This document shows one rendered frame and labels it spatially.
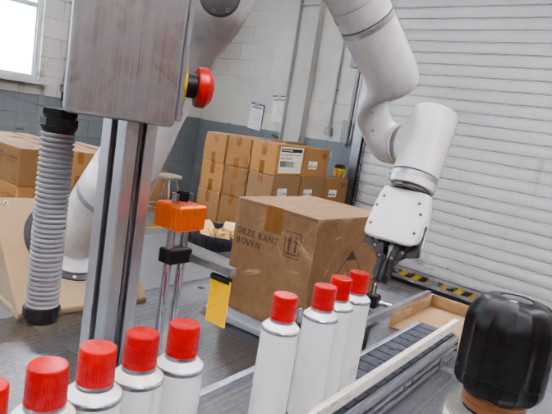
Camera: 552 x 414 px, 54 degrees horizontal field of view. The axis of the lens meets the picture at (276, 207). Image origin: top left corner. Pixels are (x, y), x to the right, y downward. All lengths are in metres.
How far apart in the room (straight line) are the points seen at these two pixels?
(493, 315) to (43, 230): 0.42
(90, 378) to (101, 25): 0.30
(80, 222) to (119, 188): 0.60
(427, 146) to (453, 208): 4.10
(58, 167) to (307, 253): 0.72
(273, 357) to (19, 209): 0.82
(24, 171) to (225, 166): 1.62
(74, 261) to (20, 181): 2.56
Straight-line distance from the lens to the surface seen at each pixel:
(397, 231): 0.97
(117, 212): 0.65
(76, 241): 1.28
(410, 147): 1.00
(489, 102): 5.05
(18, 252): 1.32
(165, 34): 0.50
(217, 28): 0.84
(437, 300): 1.73
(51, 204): 0.55
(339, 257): 1.25
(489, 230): 4.98
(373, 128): 1.04
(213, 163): 4.72
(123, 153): 0.64
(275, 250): 1.23
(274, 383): 0.75
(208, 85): 0.52
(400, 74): 0.92
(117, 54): 0.49
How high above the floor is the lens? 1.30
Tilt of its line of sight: 9 degrees down
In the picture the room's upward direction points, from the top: 9 degrees clockwise
